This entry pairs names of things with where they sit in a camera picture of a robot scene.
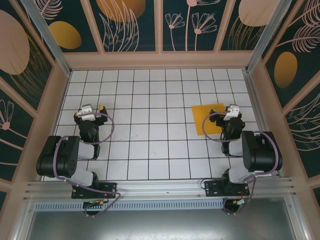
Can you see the orange square paper sheet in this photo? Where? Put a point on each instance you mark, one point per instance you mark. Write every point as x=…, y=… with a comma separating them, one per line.
x=200, y=120

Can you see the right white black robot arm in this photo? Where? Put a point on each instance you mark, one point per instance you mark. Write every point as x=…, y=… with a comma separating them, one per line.
x=262, y=155

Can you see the grey metal sheet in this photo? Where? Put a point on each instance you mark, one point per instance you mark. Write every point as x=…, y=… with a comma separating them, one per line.
x=160, y=225

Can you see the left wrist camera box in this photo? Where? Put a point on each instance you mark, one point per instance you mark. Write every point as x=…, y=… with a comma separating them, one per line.
x=86, y=112

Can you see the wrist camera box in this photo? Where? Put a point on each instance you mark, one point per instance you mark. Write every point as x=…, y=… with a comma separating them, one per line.
x=231, y=112
x=86, y=112

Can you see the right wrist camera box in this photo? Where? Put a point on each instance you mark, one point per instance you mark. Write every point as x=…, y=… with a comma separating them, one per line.
x=231, y=112

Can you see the aluminium side rail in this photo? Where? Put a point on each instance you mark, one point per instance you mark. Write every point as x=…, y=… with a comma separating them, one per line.
x=260, y=120

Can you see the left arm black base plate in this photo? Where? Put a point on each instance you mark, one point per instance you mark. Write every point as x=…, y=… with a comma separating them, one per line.
x=110, y=188

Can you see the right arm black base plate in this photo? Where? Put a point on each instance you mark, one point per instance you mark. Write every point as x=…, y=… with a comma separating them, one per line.
x=212, y=188

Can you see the aluminium corner post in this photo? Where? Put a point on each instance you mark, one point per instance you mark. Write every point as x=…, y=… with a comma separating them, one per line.
x=50, y=42
x=265, y=35

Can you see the aluminium mounting rail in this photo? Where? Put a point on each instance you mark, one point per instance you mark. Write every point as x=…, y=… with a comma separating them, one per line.
x=160, y=187

